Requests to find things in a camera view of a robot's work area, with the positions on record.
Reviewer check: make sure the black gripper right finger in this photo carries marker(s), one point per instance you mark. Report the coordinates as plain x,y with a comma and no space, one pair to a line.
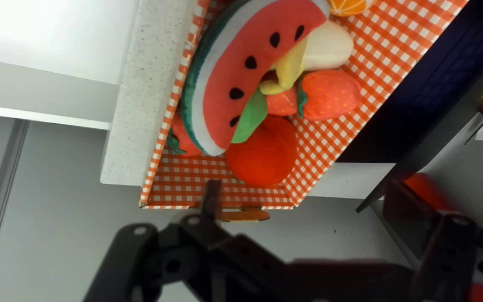
448,253

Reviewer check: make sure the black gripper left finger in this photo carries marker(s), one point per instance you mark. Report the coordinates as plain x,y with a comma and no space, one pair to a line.
209,202

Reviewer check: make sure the plush watermelon slice toy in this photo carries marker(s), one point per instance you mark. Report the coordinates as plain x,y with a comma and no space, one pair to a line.
235,73

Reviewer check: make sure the red round plush toy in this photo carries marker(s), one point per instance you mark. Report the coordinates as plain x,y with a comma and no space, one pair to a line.
263,154

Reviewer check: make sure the green plush toy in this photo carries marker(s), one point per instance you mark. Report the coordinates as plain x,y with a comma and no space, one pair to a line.
250,118

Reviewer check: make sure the orange checkered cardboard basket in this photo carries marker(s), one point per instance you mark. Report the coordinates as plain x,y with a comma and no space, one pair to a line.
330,152

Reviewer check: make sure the orange-red plush strawberry toy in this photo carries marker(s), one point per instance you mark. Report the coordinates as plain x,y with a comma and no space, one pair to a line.
330,95

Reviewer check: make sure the yellow plush fruit slice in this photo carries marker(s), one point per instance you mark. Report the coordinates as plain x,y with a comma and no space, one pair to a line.
285,70

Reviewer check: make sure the pale yellow plush fruit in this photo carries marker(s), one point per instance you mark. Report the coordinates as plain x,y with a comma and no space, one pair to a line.
330,45

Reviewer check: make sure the orange plush citrus slice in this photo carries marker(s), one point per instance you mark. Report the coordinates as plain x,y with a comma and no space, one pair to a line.
347,6

